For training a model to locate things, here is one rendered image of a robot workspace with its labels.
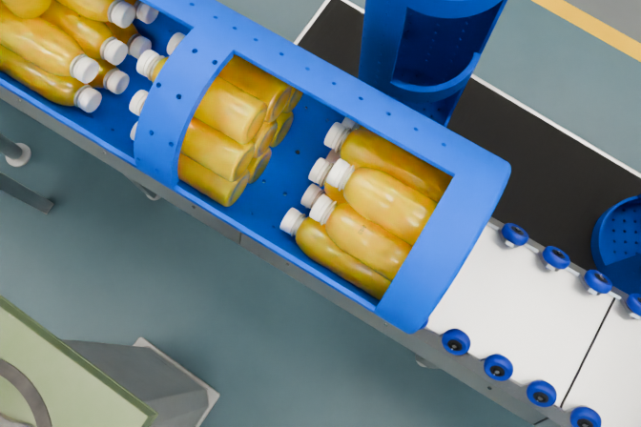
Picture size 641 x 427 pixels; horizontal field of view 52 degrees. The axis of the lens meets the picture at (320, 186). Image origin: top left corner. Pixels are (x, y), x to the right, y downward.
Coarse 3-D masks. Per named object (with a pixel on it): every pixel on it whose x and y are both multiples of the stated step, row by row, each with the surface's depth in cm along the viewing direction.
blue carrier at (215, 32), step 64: (192, 0) 95; (128, 64) 119; (192, 64) 88; (256, 64) 90; (320, 64) 94; (128, 128) 113; (320, 128) 112; (384, 128) 87; (192, 192) 104; (256, 192) 111; (448, 192) 84; (448, 256) 82
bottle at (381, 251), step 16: (336, 208) 95; (352, 208) 95; (320, 224) 96; (336, 224) 94; (352, 224) 93; (368, 224) 93; (336, 240) 95; (352, 240) 93; (368, 240) 92; (384, 240) 92; (400, 240) 92; (352, 256) 96; (368, 256) 93; (384, 256) 92; (400, 256) 92; (384, 272) 93
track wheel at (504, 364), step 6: (486, 360) 104; (492, 360) 103; (498, 360) 102; (504, 360) 102; (486, 366) 104; (492, 366) 103; (498, 366) 103; (504, 366) 102; (510, 366) 102; (486, 372) 104; (492, 372) 104; (498, 372) 103; (504, 372) 103; (510, 372) 102; (498, 378) 104; (504, 378) 104
